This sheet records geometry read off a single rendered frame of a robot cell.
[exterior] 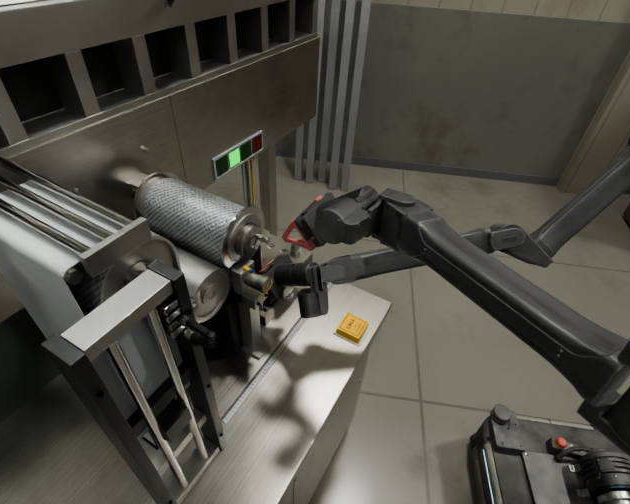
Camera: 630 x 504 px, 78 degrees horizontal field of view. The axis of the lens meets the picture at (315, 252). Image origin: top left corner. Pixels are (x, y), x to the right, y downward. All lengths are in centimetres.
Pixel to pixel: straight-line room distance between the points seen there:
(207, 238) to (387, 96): 283
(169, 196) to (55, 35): 34
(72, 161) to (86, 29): 25
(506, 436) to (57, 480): 150
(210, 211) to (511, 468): 149
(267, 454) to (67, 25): 93
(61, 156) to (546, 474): 184
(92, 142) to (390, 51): 275
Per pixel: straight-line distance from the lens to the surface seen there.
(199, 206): 87
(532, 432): 196
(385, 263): 88
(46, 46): 90
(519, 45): 356
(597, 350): 47
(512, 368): 242
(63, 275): 59
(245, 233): 82
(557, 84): 375
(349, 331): 110
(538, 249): 95
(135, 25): 100
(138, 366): 61
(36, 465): 109
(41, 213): 71
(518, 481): 184
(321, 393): 102
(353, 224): 57
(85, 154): 96
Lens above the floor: 180
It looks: 42 degrees down
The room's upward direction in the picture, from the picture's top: 4 degrees clockwise
